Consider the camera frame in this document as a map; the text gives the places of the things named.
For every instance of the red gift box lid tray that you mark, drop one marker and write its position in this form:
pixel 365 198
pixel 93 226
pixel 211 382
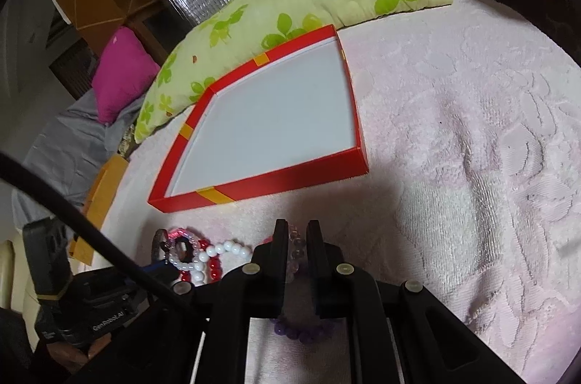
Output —
pixel 286 119

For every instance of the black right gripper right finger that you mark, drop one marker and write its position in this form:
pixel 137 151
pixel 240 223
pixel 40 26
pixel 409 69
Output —
pixel 339 289

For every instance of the grey bed sheet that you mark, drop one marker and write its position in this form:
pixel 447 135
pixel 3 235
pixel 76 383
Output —
pixel 71 149

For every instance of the magenta cushion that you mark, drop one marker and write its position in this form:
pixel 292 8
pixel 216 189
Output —
pixel 124 72

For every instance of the green leaf print pillow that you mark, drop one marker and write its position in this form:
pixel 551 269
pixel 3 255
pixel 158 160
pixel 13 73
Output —
pixel 240 31

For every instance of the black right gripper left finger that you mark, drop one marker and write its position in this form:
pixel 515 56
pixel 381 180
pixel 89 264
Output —
pixel 257 288

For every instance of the dark metal bangle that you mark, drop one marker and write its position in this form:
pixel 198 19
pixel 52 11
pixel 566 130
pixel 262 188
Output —
pixel 160 247

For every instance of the orange cardboard box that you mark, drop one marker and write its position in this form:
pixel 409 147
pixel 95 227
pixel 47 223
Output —
pixel 98 203

